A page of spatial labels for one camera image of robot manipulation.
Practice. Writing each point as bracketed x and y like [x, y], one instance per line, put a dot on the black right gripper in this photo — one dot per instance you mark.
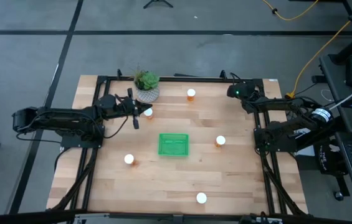
[246, 90]

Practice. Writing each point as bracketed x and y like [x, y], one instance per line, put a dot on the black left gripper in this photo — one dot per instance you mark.
[115, 107]

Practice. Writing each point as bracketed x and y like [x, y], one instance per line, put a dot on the orange pill bottle white cap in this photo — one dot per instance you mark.
[220, 140]
[148, 112]
[201, 198]
[129, 159]
[191, 92]

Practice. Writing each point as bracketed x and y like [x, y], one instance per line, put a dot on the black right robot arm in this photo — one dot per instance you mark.
[288, 133]

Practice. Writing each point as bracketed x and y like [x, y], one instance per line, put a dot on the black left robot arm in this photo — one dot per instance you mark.
[69, 119]

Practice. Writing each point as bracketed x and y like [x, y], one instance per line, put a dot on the green plastic basket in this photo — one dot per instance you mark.
[173, 146]

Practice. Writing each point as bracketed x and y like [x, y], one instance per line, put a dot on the succulent in patterned white pot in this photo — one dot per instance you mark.
[147, 81]

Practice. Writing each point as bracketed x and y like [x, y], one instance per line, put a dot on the white paper sheet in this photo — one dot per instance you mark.
[307, 151]

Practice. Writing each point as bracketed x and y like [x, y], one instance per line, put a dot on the black side desk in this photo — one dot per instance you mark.
[333, 76]

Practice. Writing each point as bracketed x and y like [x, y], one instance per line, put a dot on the black tripod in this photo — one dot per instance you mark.
[158, 1]

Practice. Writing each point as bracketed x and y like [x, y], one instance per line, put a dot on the black bag white print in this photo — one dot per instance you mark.
[326, 158]

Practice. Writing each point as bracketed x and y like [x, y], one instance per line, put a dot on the black caster wheel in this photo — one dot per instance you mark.
[338, 195]

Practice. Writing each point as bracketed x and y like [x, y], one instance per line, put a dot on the black aluminium table frame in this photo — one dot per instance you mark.
[178, 79]

